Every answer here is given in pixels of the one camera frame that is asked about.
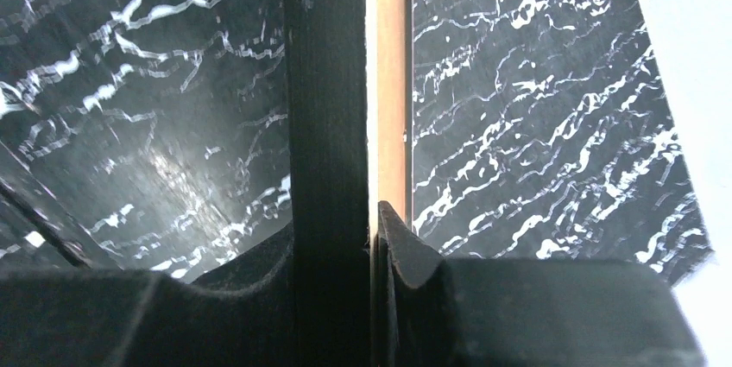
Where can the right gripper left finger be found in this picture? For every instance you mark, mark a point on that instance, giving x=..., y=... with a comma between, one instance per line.
x=240, y=314

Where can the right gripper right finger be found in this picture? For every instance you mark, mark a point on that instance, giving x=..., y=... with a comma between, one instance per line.
x=435, y=310

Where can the wooden picture frame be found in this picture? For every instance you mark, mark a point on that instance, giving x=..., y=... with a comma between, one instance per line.
x=345, y=70

